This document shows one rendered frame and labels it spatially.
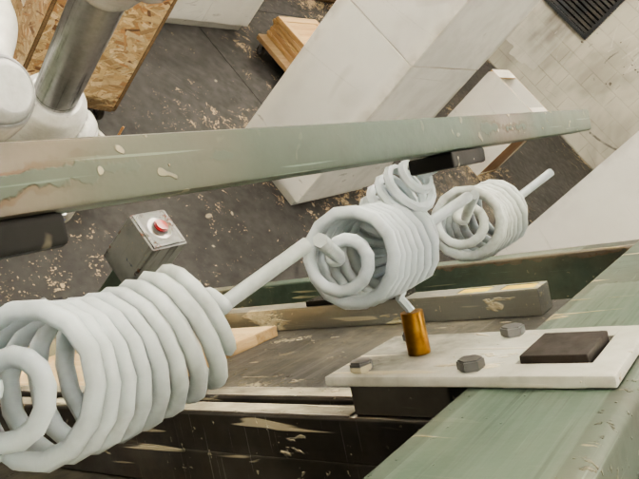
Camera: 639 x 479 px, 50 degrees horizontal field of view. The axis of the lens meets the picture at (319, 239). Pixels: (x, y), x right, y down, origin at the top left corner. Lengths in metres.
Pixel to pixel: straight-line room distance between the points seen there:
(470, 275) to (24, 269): 1.91
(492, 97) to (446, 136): 5.74
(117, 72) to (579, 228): 3.03
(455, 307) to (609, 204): 3.69
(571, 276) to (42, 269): 2.10
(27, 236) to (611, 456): 0.25
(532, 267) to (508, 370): 0.86
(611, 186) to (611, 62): 4.60
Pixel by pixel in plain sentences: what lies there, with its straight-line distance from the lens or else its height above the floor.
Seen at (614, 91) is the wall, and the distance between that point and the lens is 9.15.
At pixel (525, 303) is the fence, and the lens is 1.03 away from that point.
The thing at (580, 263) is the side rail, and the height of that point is 1.70.
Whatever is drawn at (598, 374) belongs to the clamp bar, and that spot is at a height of 1.94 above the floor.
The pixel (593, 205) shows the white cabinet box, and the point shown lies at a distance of 4.74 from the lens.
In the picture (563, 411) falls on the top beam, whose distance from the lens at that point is 0.37.
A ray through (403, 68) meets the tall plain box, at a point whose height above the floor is 1.05.
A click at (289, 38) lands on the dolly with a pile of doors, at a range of 5.08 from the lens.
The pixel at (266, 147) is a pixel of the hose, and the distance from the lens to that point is 0.26.
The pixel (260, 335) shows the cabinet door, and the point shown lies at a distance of 1.19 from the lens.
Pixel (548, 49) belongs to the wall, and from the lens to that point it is 9.37.
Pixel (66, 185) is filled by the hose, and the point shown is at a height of 1.96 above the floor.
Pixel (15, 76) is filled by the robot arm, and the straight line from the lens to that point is 0.82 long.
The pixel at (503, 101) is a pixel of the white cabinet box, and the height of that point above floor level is 0.61.
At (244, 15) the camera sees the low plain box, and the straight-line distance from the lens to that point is 5.21.
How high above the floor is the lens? 2.09
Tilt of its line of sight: 32 degrees down
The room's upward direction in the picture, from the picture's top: 42 degrees clockwise
